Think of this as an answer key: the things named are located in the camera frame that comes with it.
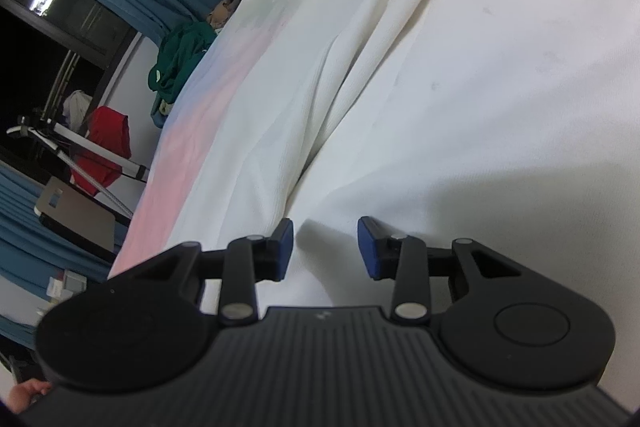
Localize white zip-up sweatshirt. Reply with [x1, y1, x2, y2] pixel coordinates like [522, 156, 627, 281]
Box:
[168, 0, 639, 406]

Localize red garment on rack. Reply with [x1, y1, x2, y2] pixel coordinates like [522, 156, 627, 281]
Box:
[70, 105, 132, 197]

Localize green sweatshirt pile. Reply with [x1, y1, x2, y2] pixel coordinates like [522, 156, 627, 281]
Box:
[148, 22, 217, 129]

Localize left blue curtain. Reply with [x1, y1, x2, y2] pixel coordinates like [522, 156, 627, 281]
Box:
[1, 165, 110, 349]

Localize person's left hand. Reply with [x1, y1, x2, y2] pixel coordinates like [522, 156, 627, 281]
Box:
[4, 378, 52, 414]

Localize pastel tie-dye bed cover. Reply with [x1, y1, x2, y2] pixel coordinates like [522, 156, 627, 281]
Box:
[106, 0, 640, 278]

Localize dark window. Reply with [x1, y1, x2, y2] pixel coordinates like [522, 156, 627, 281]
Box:
[1, 0, 137, 182]

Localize garment steamer stand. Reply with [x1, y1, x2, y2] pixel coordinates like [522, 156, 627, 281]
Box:
[6, 117, 150, 218]

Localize beige panel heater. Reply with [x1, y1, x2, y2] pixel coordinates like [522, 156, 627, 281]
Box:
[34, 176, 130, 262]

